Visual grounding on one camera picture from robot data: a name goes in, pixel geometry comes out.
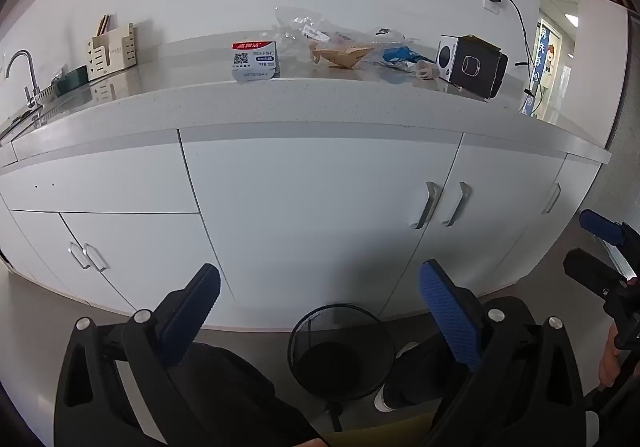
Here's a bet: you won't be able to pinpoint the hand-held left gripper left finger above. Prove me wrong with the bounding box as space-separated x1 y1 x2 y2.
54 263 221 447

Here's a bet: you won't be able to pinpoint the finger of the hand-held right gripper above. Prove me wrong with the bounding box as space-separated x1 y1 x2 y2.
563 248 632 301
579 208 629 248

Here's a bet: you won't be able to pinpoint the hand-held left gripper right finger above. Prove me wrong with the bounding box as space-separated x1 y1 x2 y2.
419 259 587 447

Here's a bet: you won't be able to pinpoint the black mesh wastebasket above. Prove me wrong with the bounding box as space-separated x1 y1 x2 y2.
287 304 396 402

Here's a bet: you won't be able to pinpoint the clear plastic bag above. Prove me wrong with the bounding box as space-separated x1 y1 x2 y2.
274 6 353 55

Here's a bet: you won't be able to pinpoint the person's right hand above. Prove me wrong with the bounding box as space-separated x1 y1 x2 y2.
598 324 624 389

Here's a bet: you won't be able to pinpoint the person's black pants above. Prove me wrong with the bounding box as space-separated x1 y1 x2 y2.
187 296 537 447

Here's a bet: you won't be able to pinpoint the white sneaker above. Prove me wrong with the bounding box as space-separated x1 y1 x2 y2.
373 381 399 413

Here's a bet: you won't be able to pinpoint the olive cloth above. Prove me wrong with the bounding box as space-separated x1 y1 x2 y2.
319 413 442 447

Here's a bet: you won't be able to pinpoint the black office chair base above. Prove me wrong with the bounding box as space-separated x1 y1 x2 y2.
323 400 347 433

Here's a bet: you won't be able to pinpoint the white cabinet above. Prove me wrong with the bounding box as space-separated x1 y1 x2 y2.
0 124 613 334

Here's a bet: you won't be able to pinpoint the blue cartoon poster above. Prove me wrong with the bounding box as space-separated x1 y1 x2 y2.
521 16 561 119

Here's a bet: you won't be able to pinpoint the black cardboard box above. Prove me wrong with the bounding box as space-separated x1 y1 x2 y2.
437 33 509 101

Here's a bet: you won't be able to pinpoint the steel sink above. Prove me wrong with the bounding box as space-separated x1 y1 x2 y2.
0 104 48 144

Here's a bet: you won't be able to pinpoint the white box with red label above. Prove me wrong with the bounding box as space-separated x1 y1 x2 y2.
230 40 281 83

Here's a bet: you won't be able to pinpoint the green bowl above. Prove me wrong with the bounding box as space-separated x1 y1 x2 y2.
54 66 90 96

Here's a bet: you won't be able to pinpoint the beige desk organiser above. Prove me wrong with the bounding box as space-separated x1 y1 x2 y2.
87 23 137 81

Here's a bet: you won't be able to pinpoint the brown paper piece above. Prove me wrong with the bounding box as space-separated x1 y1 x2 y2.
309 41 377 71

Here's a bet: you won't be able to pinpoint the chrome faucet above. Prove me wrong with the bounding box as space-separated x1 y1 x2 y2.
4 50 44 109

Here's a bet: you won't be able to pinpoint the metal cabinet handle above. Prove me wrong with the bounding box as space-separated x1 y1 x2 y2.
409 181 442 230
83 242 109 273
541 182 562 216
68 241 92 271
440 181 472 228

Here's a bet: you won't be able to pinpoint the black cable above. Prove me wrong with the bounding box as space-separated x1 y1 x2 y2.
500 0 546 118

